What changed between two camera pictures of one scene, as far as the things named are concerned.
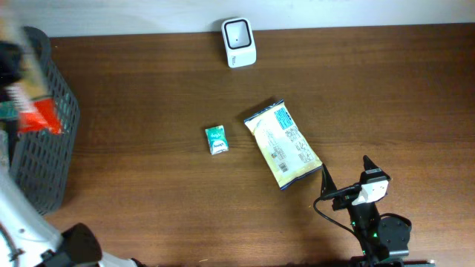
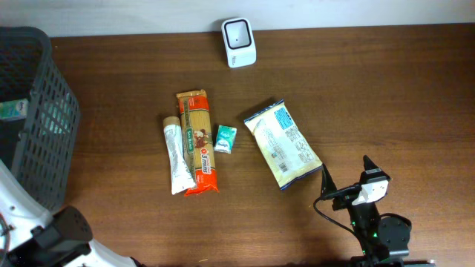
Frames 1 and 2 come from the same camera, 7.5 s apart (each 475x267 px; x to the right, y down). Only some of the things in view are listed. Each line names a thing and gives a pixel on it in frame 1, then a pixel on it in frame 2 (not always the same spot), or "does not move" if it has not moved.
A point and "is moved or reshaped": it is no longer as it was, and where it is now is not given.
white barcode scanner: x=240 y=41 does not move
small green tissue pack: x=217 y=139 is moved or reshaped
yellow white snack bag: x=286 y=151 does not move
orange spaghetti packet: x=38 y=113 to x=199 y=142
